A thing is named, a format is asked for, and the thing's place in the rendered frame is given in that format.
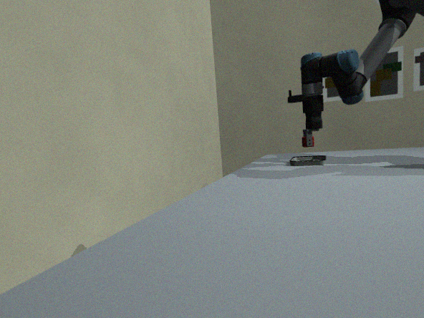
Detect red cube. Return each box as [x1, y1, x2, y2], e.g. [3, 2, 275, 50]
[302, 136, 314, 147]

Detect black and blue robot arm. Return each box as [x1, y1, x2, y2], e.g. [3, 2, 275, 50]
[301, 0, 424, 105]

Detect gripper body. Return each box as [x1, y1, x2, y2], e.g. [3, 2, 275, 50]
[288, 82, 324, 130]

